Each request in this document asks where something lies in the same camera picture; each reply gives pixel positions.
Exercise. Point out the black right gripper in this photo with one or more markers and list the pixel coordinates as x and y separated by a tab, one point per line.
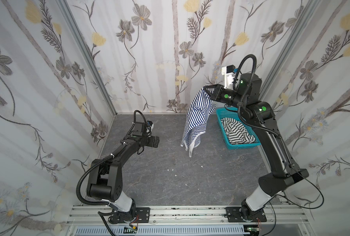
215	92

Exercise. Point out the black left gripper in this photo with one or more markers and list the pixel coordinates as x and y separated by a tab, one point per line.
149	141

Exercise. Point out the blue white striped tank top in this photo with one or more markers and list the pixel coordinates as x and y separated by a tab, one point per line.
196	120

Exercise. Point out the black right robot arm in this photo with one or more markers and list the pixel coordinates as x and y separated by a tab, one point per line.
285	172

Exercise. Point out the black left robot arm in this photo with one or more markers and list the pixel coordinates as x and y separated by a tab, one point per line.
102	183

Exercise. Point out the black white striped tank top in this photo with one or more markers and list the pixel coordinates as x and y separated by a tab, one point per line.
236	132

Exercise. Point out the teal plastic basket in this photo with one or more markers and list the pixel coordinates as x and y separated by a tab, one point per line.
232	113

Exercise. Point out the green circuit board left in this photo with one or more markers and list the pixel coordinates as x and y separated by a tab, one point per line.
130	230

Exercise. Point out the green circuit board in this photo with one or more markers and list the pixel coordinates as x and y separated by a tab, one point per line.
130	230
252	231

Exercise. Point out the green circuit board right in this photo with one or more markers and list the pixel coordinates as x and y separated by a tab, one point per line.
252	231

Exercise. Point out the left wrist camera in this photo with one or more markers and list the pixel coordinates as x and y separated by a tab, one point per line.
149	126

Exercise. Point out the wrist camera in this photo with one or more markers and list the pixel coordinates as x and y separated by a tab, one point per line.
149	126
229	73

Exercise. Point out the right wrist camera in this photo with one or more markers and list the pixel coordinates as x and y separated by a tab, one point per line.
229	73

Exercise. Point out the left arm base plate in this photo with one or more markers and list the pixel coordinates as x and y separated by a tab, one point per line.
137	215

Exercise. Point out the white slotted cable duct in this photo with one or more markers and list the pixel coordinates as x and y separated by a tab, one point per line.
183	230

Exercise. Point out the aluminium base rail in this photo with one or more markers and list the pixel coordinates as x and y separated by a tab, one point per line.
189	215

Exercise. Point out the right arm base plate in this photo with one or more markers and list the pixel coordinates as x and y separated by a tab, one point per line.
244	214

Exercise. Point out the aluminium corner post left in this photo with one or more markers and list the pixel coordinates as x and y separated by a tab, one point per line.
82	45

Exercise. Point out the aluminium corner post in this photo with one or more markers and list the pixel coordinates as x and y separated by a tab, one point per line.
295	35
82	45

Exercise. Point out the aluminium corner post right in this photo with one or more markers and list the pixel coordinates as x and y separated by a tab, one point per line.
295	35

